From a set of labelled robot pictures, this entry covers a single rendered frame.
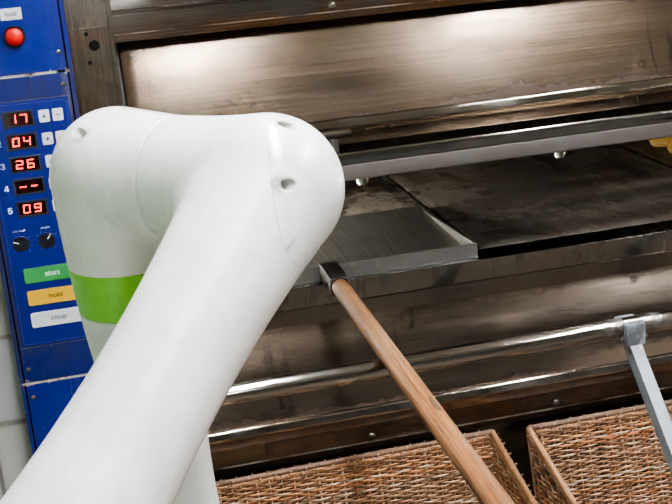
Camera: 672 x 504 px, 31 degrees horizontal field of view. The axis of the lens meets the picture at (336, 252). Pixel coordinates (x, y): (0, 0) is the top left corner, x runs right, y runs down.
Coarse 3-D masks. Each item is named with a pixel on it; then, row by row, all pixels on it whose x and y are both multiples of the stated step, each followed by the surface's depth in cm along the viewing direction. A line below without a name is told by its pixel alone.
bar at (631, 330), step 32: (608, 320) 182; (640, 320) 182; (416, 352) 177; (448, 352) 177; (480, 352) 177; (512, 352) 179; (640, 352) 182; (256, 384) 171; (288, 384) 172; (320, 384) 173; (640, 384) 180
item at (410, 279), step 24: (552, 240) 222; (576, 240) 220; (600, 240) 219; (624, 240) 220; (648, 240) 221; (456, 264) 214; (480, 264) 215; (504, 264) 216; (528, 264) 217; (552, 264) 218; (576, 264) 219; (312, 288) 209; (360, 288) 211; (384, 288) 212; (408, 288) 213
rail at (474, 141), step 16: (656, 112) 199; (528, 128) 195; (544, 128) 195; (560, 128) 196; (576, 128) 196; (592, 128) 197; (608, 128) 198; (416, 144) 191; (432, 144) 191; (448, 144) 192; (464, 144) 193; (480, 144) 193; (496, 144) 194; (352, 160) 189; (368, 160) 190
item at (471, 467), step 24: (336, 288) 198; (360, 312) 186; (384, 336) 176; (384, 360) 170; (408, 384) 160; (432, 408) 152; (432, 432) 149; (456, 432) 145; (456, 456) 141; (480, 480) 134
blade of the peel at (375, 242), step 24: (360, 216) 244; (384, 216) 243; (408, 216) 242; (432, 216) 239; (336, 240) 231; (360, 240) 229; (384, 240) 228; (408, 240) 227; (432, 240) 226; (456, 240) 225; (312, 264) 218; (360, 264) 211; (384, 264) 212; (408, 264) 213; (432, 264) 214
